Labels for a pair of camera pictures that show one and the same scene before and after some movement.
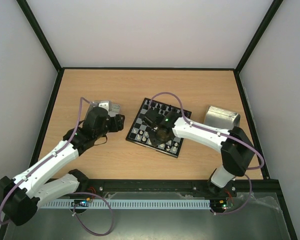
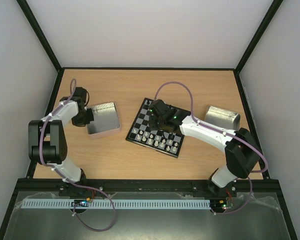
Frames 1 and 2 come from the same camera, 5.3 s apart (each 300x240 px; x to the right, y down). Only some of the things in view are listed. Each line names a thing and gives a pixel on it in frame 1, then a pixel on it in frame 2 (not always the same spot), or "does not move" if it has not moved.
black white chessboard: x=140 y=133 does not move
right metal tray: x=221 y=118 does not move
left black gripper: x=118 y=124 → x=76 y=122
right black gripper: x=152 y=116 → x=157 y=122
